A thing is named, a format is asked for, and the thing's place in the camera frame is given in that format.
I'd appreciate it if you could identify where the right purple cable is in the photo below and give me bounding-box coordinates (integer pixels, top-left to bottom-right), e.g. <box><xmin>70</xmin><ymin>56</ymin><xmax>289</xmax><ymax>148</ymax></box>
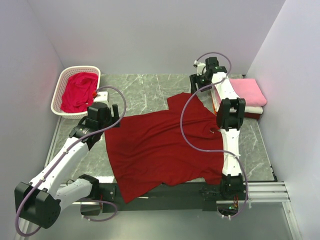
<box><xmin>179</xmin><ymin>51</ymin><xmax>250</xmax><ymax>220</ymax></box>

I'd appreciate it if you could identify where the folded red t shirt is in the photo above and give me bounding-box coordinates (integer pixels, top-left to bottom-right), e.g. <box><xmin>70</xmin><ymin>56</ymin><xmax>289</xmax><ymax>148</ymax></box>
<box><xmin>244</xmin><ymin>112</ymin><xmax>261</xmax><ymax>120</ymax></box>

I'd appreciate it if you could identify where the crimson t shirt in basket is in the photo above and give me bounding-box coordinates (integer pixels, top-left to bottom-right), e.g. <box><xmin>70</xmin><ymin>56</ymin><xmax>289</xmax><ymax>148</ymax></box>
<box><xmin>60</xmin><ymin>72</ymin><xmax>99</xmax><ymax>114</ymax></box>

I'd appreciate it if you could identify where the dark red t shirt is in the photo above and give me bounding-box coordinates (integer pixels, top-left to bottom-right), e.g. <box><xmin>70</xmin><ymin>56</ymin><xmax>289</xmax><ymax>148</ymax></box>
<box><xmin>104</xmin><ymin>93</ymin><xmax>224</xmax><ymax>203</ymax></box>

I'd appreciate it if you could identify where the white plastic laundry basket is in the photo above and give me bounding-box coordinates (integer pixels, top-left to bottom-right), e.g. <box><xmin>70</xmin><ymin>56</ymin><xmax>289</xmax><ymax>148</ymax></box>
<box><xmin>50</xmin><ymin>65</ymin><xmax>101</xmax><ymax>120</ymax></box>

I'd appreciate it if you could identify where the folded white t shirt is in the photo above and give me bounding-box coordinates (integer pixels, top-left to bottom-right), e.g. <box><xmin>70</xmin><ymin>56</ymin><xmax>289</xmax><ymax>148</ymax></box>
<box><xmin>244</xmin><ymin>106</ymin><xmax>263</xmax><ymax>115</ymax></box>

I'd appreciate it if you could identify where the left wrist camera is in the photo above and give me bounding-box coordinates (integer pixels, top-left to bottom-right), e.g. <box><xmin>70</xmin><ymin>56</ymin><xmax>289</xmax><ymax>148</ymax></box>
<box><xmin>93</xmin><ymin>91</ymin><xmax>109</xmax><ymax>104</ymax></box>

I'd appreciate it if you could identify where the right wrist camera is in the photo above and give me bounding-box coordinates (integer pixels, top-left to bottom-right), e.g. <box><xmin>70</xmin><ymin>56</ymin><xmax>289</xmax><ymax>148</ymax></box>
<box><xmin>193</xmin><ymin>60</ymin><xmax>206</xmax><ymax>76</ymax></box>

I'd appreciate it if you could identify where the folded pink t shirt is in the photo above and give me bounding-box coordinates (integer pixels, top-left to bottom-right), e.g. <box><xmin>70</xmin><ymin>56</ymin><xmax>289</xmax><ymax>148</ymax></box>
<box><xmin>229</xmin><ymin>78</ymin><xmax>267</xmax><ymax>107</ymax></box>

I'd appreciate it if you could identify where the purple cable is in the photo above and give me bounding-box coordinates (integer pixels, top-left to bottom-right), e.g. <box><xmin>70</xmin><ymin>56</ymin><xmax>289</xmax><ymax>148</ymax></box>
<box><xmin>14</xmin><ymin>85</ymin><xmax>128</xmax><ymax>237</ymax></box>
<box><xmin>179</xmin><ymin>51</ymin><xmax>250</xmax><ymax>220</ymax></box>

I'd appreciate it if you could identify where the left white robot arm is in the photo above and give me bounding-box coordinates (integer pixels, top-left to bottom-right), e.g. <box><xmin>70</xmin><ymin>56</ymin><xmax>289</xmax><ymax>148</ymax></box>
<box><xmin>14</xmin><ymin>102</ymin><xmax>122</xmax><ymax>229</ymax></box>

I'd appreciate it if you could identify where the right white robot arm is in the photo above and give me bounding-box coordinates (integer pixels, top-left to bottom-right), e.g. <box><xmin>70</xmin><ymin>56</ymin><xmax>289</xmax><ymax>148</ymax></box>
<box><xmin>189</xmin><ymin>56</ymin><xmax>246</xmax><ymax>200</ymax></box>

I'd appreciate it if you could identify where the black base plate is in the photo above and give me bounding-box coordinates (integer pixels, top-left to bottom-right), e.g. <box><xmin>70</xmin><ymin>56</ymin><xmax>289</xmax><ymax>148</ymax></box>
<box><xmin>69</xmin><ymin>181</ymin><xmax>245</xmax><ymax>216</ymax></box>

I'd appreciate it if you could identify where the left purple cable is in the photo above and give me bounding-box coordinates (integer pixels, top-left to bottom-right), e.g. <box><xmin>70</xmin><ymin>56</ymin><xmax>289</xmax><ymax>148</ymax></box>
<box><xmin>14</xmin><ymin>85</ymin><xmax>128</xmax><ymax>237</ymax></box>

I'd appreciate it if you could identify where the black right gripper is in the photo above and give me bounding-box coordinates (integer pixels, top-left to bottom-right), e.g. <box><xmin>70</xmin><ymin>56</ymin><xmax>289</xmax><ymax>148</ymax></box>
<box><xmin>189</xmin><ymin>72</ymin><xmax>212</xmax><ymax>95</ymax></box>

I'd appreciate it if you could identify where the aluminium rail frame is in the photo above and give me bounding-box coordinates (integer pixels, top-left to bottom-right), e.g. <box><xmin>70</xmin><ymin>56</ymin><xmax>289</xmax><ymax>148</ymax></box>
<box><xmin>59</xmin><ymin>181</ymin><xmax>292</xmax><ymax>206</ymax></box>

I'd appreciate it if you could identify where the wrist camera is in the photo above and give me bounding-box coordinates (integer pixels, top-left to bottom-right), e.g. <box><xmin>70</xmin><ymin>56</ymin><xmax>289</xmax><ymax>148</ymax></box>
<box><xmin>193</xmin><ymin>60</ymin><xmax>206</xmax><ymax>76</ymax></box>
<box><xmin>93</xmin><ymin>91</ymin><xmax>109</xmax><ymax>104</ymax></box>

